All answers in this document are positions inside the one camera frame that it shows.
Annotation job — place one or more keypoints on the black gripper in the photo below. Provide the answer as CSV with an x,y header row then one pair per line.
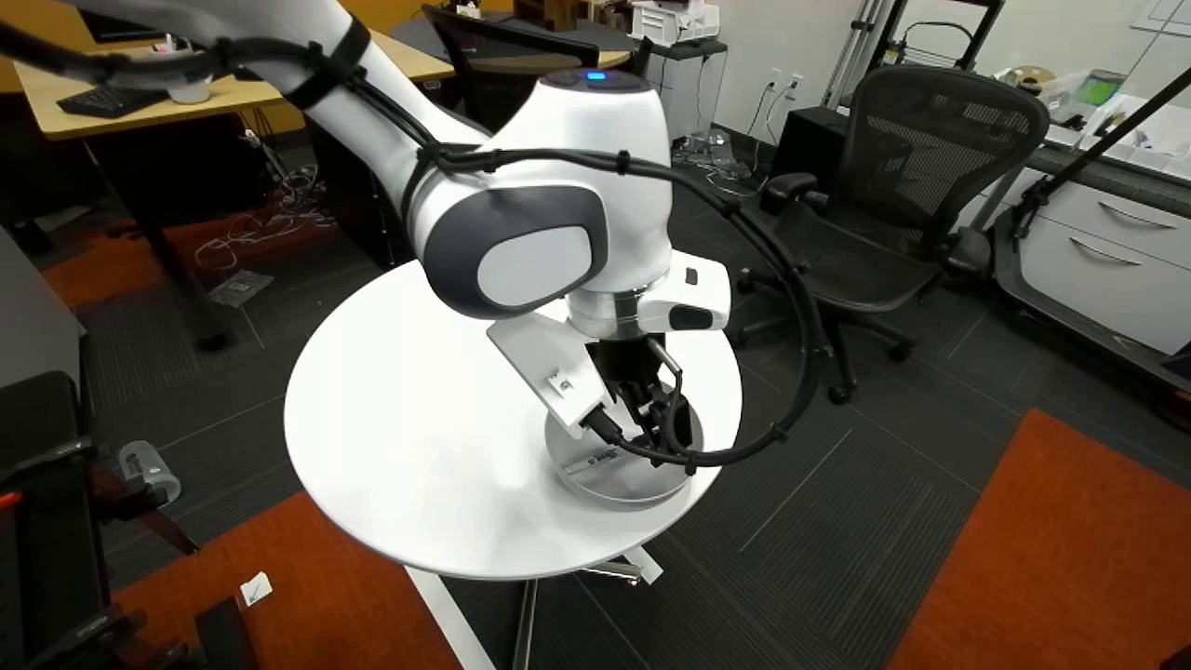
x,y
635,370

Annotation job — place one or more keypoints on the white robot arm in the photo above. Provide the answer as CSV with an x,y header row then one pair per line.
x,y
522,160

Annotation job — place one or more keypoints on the clear glass bowl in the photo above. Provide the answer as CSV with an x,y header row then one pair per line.
x,y
620,479

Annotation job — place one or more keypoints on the metal table base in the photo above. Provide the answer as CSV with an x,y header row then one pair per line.
x,y
533,608

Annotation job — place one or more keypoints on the black mesh office chair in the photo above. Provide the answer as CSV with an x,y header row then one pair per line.
x,y
893,187

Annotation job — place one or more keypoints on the black padded chair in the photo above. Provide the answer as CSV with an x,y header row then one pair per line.
x,y
495,50

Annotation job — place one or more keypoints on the small white paper scrap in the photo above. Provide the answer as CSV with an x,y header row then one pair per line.
x,y
255,590

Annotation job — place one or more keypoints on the white drawer cabinet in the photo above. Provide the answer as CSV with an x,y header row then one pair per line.
x,y
1104,253

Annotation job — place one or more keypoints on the wooden desk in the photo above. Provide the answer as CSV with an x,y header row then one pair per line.
x,y
188,86

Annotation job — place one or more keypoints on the black equipment rack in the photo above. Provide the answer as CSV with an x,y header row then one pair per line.
x,y
48,521

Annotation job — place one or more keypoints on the black keyboard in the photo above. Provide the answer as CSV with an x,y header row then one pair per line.
x,y
108,102

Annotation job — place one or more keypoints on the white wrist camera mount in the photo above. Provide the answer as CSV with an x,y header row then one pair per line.
x,y
688,290

